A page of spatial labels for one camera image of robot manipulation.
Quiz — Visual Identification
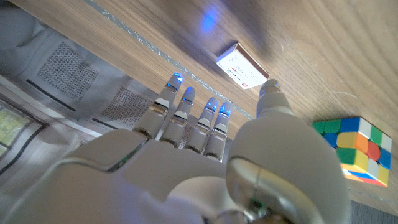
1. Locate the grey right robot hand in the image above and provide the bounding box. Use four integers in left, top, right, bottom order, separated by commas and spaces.
2, 73, 351, 224

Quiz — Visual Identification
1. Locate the white matchbox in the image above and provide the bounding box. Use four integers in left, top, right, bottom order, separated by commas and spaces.
216, 42, 271, 90

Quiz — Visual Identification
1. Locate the printed window backdrop cloth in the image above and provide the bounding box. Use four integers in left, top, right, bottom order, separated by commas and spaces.
0, 0, 252, 203

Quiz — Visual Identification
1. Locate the multicoloured puzzle cube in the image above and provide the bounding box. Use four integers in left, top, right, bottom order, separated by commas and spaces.
312, 116, 393, 187

